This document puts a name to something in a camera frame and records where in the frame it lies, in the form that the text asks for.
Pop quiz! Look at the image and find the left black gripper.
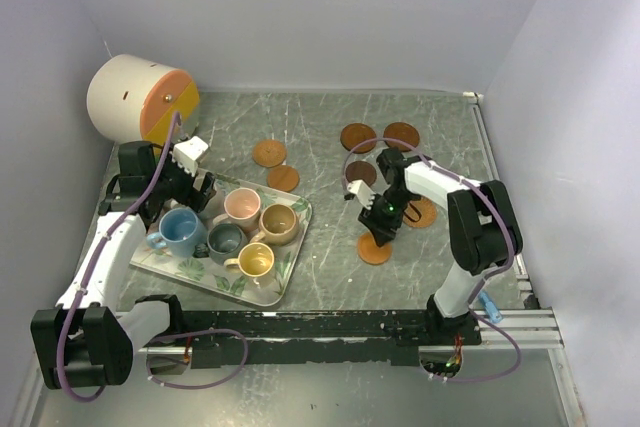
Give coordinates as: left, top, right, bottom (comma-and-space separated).
149, 142, 216, 213

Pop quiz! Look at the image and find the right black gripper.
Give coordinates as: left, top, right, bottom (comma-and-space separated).
357, 189, 415, 247

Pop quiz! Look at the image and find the large woven rattan coaster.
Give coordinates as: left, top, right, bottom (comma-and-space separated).
403, 197, 437, 228

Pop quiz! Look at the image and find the hidden light wood coaster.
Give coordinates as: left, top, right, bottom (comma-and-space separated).
357, 232, 392, 265

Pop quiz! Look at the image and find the beige mug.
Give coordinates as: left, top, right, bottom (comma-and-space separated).
167, 185, 227, 221

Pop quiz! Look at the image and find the reddish brown wood coaster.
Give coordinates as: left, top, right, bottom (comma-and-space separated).
383, 122, 420, 152

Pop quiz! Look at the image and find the smooth light wood coaster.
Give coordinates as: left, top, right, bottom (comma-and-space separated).
267, 165, 300, 192

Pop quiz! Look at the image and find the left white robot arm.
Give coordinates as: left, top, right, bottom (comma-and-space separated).
30, 136, 214, 391

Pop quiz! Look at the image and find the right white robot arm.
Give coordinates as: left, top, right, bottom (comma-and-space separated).
344, 148, 523, 345

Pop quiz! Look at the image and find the dark walnut coaster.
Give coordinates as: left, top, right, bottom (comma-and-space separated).
345, 161, 377, 187

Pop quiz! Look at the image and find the blue mug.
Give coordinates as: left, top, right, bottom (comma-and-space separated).
146, 208, 207, 258

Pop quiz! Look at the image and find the pink mug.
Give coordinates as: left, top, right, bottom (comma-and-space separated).
212, 187, 262, 231

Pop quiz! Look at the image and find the grey mug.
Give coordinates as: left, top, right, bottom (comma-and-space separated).
207, 223, 248, 265

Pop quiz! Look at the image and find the white cylindrical drawer box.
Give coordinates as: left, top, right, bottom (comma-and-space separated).
86, 54, 200, 145

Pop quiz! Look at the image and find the tan brown mug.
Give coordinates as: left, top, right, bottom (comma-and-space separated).
250, 204, 300, 246

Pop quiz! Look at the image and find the yellow mug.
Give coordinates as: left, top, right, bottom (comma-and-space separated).
224, 242, 275, 278

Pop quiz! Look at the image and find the floral serving tray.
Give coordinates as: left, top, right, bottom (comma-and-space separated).
128, 171, 315, 309

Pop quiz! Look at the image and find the blue connector clip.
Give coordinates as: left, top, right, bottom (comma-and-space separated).
478, 291, 503, 324

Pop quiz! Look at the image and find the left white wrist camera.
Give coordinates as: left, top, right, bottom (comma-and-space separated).
171, 136, 209, 177

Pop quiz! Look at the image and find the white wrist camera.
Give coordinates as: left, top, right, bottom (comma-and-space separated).
344, 180, 376, 210
171, 136, 209, 177

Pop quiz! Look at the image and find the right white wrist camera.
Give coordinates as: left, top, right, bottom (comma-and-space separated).
344, 180, 376, 210

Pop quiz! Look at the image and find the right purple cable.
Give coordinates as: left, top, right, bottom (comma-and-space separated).
340, 137, 523, 384

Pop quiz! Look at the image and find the purple cable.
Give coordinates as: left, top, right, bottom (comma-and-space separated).
340, 137, 523, 384
54, 114, 250, 402

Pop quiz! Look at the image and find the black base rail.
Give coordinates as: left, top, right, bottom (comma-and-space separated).
183, 309, 481, 369

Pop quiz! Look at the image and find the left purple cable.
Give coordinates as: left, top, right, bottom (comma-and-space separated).
54, 114, 250, 402

